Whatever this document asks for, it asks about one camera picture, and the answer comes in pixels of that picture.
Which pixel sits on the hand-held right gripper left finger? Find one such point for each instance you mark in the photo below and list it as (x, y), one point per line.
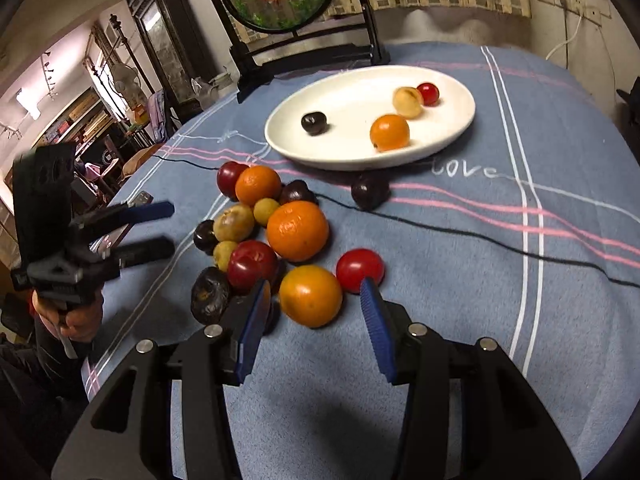
(252, 330)

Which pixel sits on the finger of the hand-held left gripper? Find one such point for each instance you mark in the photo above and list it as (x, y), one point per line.
(150, 248)
(150, 211)

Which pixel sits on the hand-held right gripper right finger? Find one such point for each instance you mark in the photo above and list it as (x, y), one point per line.
(375, 330)

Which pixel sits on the dark purple plum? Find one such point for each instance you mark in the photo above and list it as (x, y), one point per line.
(370, 191)
(203, 236)
(314, 123)
(299, 192)

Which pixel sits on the wrinkled dark date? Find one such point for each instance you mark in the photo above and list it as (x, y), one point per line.
(210, 294)

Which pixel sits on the red plum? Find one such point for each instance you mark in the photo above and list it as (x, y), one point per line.
(251, 265)
(227, 180)

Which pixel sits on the small yellow plum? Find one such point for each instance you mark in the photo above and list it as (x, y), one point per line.
(266, 211)
(224, 255)

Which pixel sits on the brown kiwi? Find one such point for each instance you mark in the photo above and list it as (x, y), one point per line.
(233, 223)

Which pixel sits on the large orange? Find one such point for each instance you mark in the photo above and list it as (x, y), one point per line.
(297, 230)

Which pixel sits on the small orange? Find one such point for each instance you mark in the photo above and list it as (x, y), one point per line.
(258, 186)

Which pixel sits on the white oval plate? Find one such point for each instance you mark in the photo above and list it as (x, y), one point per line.
(345, 105)

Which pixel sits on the person's left hand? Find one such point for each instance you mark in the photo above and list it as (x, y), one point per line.
(82, 322)

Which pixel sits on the smartphone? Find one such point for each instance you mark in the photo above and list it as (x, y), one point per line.
(141, 198)

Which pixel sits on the brown cushion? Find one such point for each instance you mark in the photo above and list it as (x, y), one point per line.
(137, 161)

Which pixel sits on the purple cloth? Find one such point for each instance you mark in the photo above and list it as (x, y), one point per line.
(157, 110)

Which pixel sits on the blue plaid tablecloth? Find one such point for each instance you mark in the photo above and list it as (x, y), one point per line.
(475, 310)

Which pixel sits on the clear plastic bag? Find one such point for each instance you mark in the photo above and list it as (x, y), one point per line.
(201, 91)

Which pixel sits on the white standing fan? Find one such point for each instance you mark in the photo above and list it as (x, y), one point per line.
(122, 77)

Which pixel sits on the person's dark clothing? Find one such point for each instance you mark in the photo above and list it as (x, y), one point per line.
(30, 385)

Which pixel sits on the dark wooden cabinet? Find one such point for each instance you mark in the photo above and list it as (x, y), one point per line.
(155, 25)

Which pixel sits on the pale yellow plum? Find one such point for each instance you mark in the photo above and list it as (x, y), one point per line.
(407, 102)

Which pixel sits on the small red cherry tomato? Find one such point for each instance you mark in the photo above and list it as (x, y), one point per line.
(429, 93)

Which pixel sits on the white wall outlet strip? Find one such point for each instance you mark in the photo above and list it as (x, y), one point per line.
(575, 2)

